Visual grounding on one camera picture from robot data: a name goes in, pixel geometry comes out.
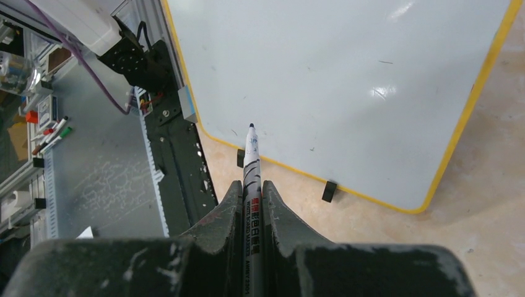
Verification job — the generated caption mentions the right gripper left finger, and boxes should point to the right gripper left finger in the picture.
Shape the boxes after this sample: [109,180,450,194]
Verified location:
[3,181,243,296]

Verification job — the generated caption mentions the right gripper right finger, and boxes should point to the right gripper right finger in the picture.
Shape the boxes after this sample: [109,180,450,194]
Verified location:
[262,181,476,296]

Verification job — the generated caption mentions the whiteboard marker pen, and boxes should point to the whiteboard marker pen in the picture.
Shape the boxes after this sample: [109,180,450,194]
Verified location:
[243,123,265,296]

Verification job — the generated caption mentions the yellow framed whiteboard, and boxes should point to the yellow framed whiteboard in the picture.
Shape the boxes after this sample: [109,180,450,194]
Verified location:
[164,1,522,213]

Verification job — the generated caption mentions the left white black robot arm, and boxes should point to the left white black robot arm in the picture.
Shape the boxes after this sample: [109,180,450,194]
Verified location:
[1,1,168,92]

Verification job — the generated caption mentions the grey blue toy brick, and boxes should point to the grey blue toy brick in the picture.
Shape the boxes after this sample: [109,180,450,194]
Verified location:
[178,85,198,124]

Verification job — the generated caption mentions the markers on side table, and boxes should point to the markers on side table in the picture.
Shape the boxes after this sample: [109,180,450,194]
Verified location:
[32,116,69,156]

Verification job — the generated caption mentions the white slotted cable duct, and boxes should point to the white slotted cable duct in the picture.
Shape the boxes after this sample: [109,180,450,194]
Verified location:
[132,87,170,238]

